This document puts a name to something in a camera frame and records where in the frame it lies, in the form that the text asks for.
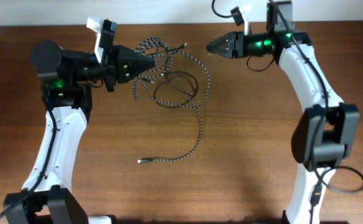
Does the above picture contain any braided black white cable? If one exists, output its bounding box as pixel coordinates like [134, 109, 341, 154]
[131, 36, 211, 164]

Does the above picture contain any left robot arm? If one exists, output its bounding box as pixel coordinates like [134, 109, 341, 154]
[0, 40, 155, 223]

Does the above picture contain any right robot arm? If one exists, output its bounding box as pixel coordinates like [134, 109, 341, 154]
[206, 1, 363, 223]

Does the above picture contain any left camera cable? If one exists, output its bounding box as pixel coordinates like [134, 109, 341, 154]
[0, 90, 60, 224]

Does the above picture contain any camera cable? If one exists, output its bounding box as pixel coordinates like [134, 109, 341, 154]
[211, 0, 363, 224]
[0, 90, 60, 224]

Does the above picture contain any right camera cable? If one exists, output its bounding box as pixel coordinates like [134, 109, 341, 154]
[211, 0, 363, 224]

